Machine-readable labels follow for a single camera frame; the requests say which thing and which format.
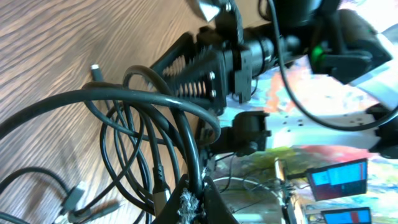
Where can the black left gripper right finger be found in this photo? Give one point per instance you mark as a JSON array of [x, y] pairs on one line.
[[216, 211]]

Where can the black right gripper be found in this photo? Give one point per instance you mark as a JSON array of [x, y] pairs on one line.
[[221, 69]]

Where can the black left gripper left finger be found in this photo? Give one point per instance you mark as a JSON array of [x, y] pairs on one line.
[[182, 206]]

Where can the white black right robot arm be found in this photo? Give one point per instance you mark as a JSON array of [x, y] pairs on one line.
[[337, 42]]

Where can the laptop screen upper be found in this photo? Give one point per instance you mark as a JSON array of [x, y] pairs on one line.
[[339, 180]]

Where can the laptop screen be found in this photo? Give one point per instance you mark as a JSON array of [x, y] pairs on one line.
[[360, 215], [339, 180]]

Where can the laptop screen lower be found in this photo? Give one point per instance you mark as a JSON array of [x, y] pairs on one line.
[[360, 215]]

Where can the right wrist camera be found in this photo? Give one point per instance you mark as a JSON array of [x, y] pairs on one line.
[[225, 14]]

